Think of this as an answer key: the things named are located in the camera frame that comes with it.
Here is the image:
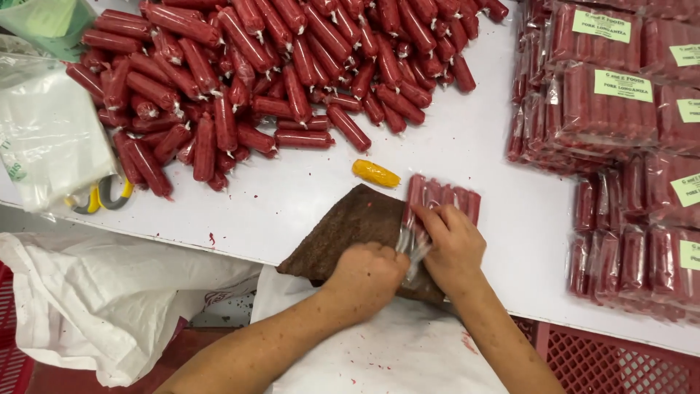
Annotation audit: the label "stack of clear plastic bags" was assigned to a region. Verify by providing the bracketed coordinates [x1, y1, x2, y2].
[0, 34, 119, 214]

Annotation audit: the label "green plastic bag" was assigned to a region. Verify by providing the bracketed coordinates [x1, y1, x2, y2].
[0, 0, 99, 62]

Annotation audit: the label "clear bag of red sausages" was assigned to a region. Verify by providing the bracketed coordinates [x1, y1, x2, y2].
[395, 174, 482, 285]

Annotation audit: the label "stack of labelled sausage packs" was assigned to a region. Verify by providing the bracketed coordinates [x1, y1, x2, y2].
[506, 0, 700, 325]

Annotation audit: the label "brown cloth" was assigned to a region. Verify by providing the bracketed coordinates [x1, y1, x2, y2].
[276, 183, 446, 305]

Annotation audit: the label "white apron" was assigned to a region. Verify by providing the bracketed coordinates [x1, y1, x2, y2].
[250, 265, 509, 394]

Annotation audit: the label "person's left hand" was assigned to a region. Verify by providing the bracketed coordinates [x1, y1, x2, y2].
[320, 242, 411, 324]

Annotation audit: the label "pile of loose red sausages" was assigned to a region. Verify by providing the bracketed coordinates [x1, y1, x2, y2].
[65, 0, 510, 200]

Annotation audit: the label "yellow sausage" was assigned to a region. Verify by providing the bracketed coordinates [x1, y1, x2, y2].
[351, 159, 401, 188]

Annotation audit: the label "yellow grey scissors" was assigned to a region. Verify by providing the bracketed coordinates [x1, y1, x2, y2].
[65, 174, 135, 215]

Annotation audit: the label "white woven sack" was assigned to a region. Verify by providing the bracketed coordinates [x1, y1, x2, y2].
[0, 231, 263, 388]

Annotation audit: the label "red plastic crate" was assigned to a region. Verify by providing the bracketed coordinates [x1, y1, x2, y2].
[0, 262, 35, 394]
[511, 315, 700, 394]

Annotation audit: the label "person's right hand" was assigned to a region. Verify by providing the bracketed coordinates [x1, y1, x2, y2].
[410, 204, 487, 297]

